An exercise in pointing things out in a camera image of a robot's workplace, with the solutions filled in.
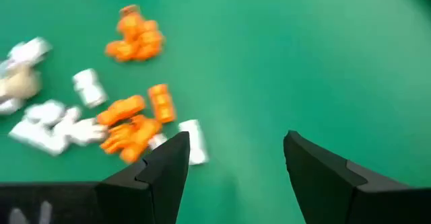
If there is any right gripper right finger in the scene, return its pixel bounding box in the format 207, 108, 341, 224
284, 130, 410, 224

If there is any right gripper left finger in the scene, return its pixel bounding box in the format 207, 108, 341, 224
96, 131, 191, 224

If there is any white toy bone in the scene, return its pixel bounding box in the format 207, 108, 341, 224
72, 68, 108, 109
8, 119, 70, 157
24, 99, 67, 126
0, 98, 25, 116
65, 106, 108, 147
147, 133, 168, 150
178, 118, 209, 166
0, 37, 53, 75

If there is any beige toy skull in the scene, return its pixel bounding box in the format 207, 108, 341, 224
0, 65, 43, 100

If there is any green table mat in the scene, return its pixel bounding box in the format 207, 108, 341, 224
0, 0, 431, 224

